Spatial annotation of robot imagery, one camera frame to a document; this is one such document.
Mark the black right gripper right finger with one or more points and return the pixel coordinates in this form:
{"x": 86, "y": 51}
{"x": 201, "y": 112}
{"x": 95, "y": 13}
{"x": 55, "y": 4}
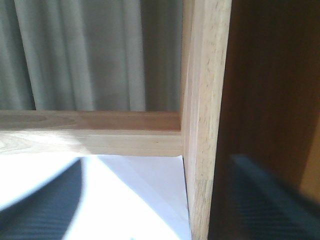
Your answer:
{"x": 254, "y": 204}

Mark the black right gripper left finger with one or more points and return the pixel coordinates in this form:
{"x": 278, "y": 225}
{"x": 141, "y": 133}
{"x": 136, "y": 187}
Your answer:
{"x": 46, "y": 213}

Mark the wooden shelf unit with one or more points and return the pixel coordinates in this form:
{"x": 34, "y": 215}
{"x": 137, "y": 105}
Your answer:
{"x": 251, "y": 78}

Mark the grey curtain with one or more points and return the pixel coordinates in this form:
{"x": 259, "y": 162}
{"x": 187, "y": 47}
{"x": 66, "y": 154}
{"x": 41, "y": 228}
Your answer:
{"x": 90, "y": 55}

